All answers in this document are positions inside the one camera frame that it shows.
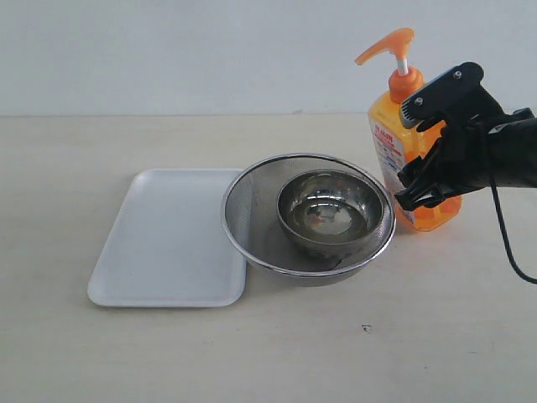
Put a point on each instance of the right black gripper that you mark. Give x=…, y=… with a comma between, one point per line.
x=460, y=162

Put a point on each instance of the orange dish soap bottle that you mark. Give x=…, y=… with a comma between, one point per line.
x=394, y=144

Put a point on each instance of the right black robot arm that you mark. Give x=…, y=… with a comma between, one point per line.
x=497, y=151

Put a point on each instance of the small stainless steel bowl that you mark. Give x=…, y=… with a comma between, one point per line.
x=329, y=209

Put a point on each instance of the steel mesh strainer basket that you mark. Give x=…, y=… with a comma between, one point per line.
x=249, y=219

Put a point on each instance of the white rectangular plastic tray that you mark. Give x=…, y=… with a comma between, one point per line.
x=167, y=246

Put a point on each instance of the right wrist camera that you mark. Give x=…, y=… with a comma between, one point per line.
x=457, y=96

